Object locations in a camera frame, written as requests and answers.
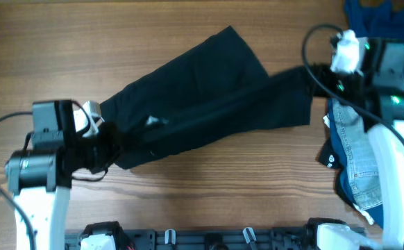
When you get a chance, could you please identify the black garment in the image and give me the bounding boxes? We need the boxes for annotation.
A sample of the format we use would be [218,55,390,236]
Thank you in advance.
[101,27,313,169]

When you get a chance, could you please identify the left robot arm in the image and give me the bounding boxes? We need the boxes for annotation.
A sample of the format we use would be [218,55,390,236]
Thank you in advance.
[5,99,121,249]

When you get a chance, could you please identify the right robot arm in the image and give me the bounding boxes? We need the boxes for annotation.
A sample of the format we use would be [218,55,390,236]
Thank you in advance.
[314,31,404,249]

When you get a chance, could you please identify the light blue jeans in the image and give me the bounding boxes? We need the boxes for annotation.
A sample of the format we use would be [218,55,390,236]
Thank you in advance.
[330,38,404,210]

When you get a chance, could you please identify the black tag with logo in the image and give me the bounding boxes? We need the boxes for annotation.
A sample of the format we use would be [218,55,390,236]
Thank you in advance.
[317,138,339,169]

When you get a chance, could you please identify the blue garment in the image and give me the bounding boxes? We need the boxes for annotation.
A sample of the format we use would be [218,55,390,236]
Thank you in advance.
[344,0,404,41]

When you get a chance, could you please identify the right black camera cable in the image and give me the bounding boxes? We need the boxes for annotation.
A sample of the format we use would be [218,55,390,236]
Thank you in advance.
[301,23,404,209]

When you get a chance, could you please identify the black camera cable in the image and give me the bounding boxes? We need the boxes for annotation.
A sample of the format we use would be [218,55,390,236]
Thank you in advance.
[301,23,404,209]
[0,110,38,250]

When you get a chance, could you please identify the left black camera cable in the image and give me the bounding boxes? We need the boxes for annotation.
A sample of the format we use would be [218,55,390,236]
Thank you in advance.
[0,110,38,250]

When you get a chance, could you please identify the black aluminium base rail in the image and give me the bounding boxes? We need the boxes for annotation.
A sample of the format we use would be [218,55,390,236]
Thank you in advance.
[65,227,367,250]

